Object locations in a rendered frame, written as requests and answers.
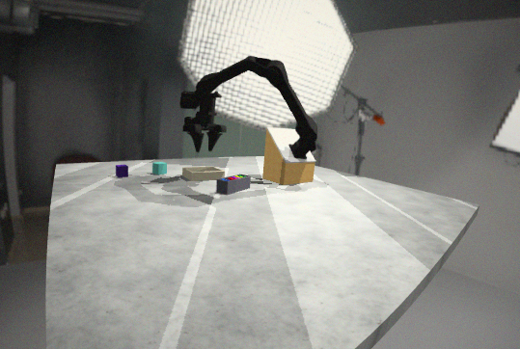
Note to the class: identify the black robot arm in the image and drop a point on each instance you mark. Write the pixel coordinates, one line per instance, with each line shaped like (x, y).
(276, 73)

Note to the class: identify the purple cube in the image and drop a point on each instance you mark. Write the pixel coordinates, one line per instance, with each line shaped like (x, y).
(121, 170)

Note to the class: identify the teal cube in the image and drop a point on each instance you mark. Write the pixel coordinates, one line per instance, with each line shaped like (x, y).
(159, 168)

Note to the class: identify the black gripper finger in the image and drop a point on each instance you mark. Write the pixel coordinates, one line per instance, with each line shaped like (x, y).
(212, 139)
(197, 139)

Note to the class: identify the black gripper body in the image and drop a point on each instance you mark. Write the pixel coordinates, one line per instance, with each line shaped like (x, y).
(205, 120)

